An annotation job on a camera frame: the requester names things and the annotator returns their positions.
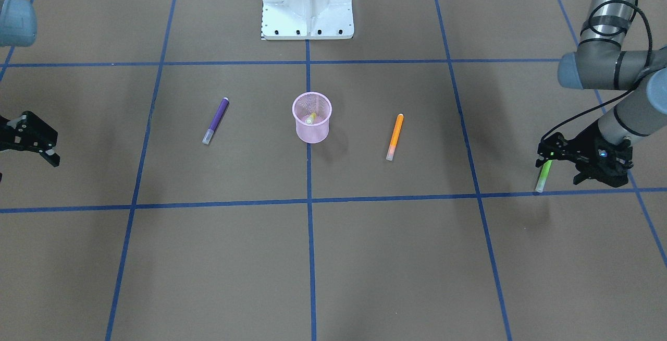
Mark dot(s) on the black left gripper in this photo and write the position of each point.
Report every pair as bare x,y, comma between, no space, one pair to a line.
584,145

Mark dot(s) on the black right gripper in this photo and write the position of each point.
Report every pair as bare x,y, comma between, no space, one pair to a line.
30,133

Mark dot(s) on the green marker pen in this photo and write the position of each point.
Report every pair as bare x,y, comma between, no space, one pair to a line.
543,176

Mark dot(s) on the yellow marker pen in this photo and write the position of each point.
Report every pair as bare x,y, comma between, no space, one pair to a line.
311,119

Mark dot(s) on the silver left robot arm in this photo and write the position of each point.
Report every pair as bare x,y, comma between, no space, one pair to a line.
615,52

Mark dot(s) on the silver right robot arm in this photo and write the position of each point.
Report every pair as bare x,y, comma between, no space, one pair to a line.
18,28

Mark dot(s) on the orange marker pen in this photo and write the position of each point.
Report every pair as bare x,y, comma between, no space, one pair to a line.
397,128

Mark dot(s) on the purple marker pen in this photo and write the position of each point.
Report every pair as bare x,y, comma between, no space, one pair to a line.
214,124

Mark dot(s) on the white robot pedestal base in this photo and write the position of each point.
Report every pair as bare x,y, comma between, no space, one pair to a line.
307,20

